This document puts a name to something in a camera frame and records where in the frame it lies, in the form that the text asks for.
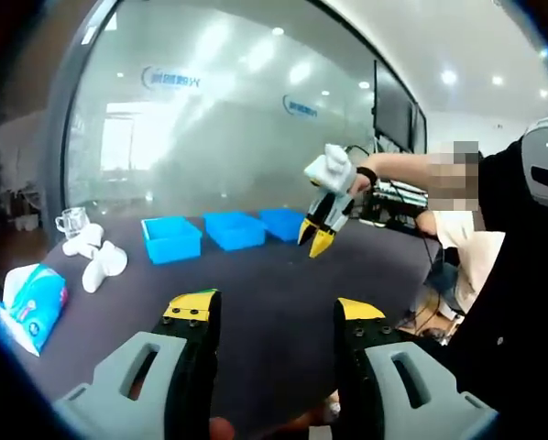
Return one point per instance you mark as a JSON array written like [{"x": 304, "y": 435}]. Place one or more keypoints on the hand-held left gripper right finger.
[{"x": 434, "y": 380}]

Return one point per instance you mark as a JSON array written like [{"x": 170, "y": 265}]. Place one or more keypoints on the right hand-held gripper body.
[{"x": 331, "y": 172}]

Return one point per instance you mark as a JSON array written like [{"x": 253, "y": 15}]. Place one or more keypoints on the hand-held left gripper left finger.
[{"x": 132, "y": 371}]

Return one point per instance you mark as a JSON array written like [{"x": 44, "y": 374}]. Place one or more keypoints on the blue plastic bin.
[
  {"x": 235, "y": 234},
  {"x": 281, "y": 224},
  {"x": 171, "y": 243}
]

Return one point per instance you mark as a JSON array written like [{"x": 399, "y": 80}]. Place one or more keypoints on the person's right hand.
[{"x": 360, "y": 185}]

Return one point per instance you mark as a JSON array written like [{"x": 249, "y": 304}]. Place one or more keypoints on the person's left hand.
[{"x": 221, "y": 430}]

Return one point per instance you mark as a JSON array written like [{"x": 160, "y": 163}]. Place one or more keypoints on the striped equipment rack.
[{"x": 402, "y": 194}]

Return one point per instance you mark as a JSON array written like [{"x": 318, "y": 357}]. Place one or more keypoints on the white plastic pipe fittings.
[{"x": 102, "y": 268}]

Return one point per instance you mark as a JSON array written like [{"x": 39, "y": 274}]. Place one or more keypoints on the blue white tissue pack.
[{"x": 33, "y": 307}]

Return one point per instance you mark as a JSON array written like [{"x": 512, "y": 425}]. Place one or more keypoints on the white plastic handheld device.
[{"x": 84, "y": 240}]

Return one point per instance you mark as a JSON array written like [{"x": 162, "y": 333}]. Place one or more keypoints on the clear glass mug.
[{"x": 74, "y": 222}]

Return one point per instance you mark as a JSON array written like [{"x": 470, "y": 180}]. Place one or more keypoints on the grey chest-worn device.
[{"x": 544, "y": 146}]

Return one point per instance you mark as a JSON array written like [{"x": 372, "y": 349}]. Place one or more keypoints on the black wall monitor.
[{"x": 393, "y": 110}]

